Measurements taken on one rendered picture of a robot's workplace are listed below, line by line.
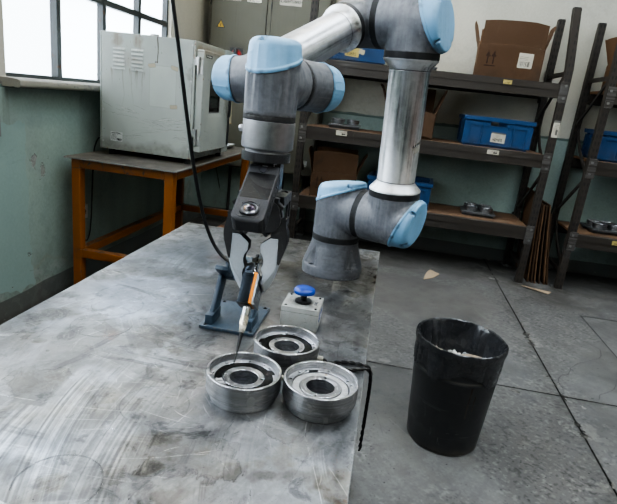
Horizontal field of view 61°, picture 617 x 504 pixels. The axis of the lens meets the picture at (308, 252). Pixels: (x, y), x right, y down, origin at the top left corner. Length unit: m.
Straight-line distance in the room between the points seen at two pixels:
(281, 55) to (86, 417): 0.53
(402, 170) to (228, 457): 0.73
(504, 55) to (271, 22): 1.83
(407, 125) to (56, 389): 0.81
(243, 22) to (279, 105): 3.96
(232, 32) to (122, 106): 1.81
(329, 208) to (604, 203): 4.01
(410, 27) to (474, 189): 3.74
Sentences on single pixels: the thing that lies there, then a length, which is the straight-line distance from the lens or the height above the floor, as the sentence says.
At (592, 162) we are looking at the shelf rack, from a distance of 4.34.
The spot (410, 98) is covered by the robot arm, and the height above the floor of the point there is 1.23.
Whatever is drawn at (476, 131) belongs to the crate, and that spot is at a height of 1.10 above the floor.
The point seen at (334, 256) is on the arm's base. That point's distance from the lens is 1.25.
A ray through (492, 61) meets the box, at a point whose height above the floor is 1.61.
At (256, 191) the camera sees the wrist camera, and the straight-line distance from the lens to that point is 0.71.
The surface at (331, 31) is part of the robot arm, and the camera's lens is 1.08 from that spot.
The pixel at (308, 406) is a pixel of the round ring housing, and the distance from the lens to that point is 0.71.
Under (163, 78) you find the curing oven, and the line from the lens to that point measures 3.02.
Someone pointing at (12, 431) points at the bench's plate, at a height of 0.80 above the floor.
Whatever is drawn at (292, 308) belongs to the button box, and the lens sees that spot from 0.96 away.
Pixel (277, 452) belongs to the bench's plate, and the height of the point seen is 0.80.
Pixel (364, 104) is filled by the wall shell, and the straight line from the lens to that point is 4.71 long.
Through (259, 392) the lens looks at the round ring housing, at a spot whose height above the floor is 0.84.
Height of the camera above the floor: 1.21
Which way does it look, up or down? 16 degrees down
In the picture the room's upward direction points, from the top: 7 degrees clockwise
